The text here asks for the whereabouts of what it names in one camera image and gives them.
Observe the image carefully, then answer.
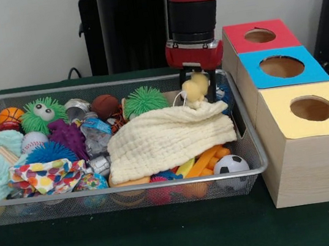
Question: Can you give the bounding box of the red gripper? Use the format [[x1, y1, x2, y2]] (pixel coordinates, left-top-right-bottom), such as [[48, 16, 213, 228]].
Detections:
[[164, 32, 232, 109]]

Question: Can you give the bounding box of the yellow plush toy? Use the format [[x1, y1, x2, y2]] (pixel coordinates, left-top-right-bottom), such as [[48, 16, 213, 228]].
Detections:
[[168, 72, 214, 113]]

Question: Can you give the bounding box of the green puffer toy with eyes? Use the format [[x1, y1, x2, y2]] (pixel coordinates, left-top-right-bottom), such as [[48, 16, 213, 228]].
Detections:
[[120, 83, 171, 122], [18, 94, 70, 138]]

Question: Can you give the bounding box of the cream muslin cloth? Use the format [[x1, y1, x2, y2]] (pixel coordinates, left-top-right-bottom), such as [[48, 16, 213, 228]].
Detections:
[[101, 98, 241, 186]]

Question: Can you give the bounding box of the wooden box with three holes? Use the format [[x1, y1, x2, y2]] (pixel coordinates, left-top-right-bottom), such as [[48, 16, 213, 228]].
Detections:
[[216, 10, 329, 214]]

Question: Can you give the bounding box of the shallow metal mesh bin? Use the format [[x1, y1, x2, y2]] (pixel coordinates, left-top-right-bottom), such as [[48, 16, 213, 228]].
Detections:
[[0, 57, 273, 232]]

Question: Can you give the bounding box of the large blue puffer ball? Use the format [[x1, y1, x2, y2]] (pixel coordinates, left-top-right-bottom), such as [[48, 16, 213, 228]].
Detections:
[[214, 79, 239, 117]]

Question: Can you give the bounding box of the small soccer ball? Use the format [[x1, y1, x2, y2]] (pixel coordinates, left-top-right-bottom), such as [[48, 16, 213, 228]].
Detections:
[[211, 152, 251, 178]]

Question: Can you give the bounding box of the purple spiky rubber toy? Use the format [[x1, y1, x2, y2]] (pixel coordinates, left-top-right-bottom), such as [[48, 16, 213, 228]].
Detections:
[[46, 116, 90, 165]]

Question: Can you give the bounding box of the small blue puffer ball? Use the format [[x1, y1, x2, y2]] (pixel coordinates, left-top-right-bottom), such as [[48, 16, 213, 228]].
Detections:
[[24, 138, 80, 169]]

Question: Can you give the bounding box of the white polka dot cloth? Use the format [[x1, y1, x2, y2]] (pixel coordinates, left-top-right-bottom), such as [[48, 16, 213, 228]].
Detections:
[[6, 155, 90, 201]]

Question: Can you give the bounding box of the small orange basketball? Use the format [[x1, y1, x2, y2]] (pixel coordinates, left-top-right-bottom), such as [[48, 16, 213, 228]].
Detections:
[[0, 105, 27, 127]]

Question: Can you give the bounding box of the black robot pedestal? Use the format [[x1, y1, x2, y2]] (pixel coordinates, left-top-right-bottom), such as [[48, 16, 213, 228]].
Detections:
[[67, 0, 187, 81]]

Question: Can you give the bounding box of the black cable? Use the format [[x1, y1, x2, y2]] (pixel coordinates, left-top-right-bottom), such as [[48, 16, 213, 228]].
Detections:
[[66, 66, 83, 81]]

